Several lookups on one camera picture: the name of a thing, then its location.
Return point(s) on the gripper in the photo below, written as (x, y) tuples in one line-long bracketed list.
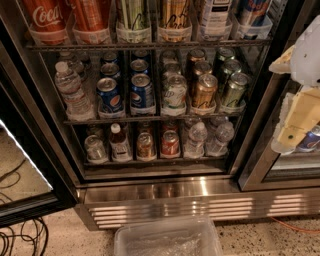
[(308, 56)]

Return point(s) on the gold orange tall can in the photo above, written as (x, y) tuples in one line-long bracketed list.
[(174, 22)]

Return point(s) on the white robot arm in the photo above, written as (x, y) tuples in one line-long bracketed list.
[(304, 64)]

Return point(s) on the green front can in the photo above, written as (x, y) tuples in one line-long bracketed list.
[(232, 97)]

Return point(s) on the blue can behind right door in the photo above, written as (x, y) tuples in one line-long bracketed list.
[(310, 141)]

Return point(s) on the right water bottle bottom shelf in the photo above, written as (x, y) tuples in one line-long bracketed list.
[(218, 145)]

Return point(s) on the water bottle shelf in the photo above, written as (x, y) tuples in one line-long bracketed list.
[(194, 146), (218, 145), (78, 104)]

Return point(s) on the gold front can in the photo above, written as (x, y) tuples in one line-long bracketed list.
[(203, 97)]

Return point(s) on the left water bottle bottom shelf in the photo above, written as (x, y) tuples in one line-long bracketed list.
[(194, 146)]

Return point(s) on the blue Red Bull can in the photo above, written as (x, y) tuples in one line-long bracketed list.
[(250, 15)]

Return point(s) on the white green 7up can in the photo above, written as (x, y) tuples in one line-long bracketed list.
[(174, 95)]

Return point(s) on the red can bottom shelf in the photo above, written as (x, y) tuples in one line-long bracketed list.
[(170, 146)]

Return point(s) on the front right Pepsi can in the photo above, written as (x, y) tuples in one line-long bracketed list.
[(142, 101)]

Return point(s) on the pepsi can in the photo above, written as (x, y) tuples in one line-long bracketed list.
[(110, 101), (142, 101)]

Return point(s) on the gold can bottom shelf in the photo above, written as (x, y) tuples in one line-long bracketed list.
[(145, 147)]

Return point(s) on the front left Pepsi can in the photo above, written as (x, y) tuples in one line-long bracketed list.
[(110, 101)]

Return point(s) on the green tall can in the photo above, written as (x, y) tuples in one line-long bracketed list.
[(133, 21)]

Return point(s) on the silver can bottom shelf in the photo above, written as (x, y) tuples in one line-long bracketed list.
[(96, 152)]

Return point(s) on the stainless fridge base grille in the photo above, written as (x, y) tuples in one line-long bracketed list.
[(116, 204)]

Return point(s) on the front water bottle middle shelf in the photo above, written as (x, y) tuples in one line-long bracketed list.
[(78, 104)]

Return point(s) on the orange soda can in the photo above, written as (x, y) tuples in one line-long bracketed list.
[(91, 21)]

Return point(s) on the red Coca-Cola can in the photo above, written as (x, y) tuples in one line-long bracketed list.
[(48, 26)]

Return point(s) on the open fridge door glass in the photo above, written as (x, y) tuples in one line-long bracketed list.
[(34, 181)]

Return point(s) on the clear plastic bin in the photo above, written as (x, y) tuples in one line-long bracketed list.
[(176, 236)]

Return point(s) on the brown juice bottle white cap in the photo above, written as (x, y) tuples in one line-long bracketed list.
[(121, 151)]

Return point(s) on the middle wire shelf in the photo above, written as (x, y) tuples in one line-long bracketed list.
[(148, 118)]

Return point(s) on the wire shelf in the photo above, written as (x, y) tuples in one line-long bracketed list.
[(148, 46), (148, 118)]

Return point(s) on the top wire shelf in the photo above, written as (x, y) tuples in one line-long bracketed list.
[(148, 46)]

